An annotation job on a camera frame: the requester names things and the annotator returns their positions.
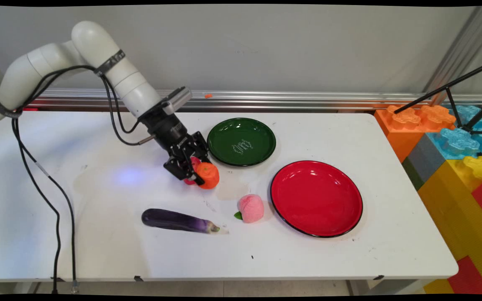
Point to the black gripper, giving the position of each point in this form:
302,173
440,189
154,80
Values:
170,131

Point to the orange toy fruit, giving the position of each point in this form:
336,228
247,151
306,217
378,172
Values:
209,175

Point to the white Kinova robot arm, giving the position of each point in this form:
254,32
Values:
98,46

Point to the red toy apple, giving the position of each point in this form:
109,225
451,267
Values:
194,162

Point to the dark green plate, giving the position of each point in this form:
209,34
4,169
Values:
241,142

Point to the purple toy eggplant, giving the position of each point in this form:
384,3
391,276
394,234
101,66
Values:
174,219

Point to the pink toy peach with leaf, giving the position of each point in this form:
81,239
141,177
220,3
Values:
251,208

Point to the red plate with black rim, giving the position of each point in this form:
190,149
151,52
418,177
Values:
316,198

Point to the red plastic object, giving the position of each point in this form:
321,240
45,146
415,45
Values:
31,109

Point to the orange giant building block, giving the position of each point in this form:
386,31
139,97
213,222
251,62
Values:
404,125

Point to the grey giant building block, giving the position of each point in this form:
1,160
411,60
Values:
427,161

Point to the black tripod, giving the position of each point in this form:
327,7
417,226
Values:
446,88

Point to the blue giant building block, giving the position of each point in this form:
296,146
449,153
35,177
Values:
458,142

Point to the yellow giant building block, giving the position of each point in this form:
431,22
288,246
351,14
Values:
458,209

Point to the aluminium rail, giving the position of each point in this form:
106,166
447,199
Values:
308,101

